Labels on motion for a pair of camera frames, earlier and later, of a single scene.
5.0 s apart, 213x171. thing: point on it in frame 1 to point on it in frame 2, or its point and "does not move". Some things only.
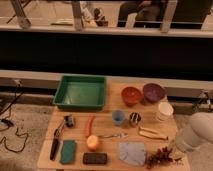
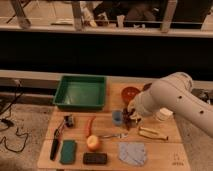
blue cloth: [132, 153] does not move
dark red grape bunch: [158, 156] to [126, 117]
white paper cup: [165, 111] does not move
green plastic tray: [80, 92] does not move
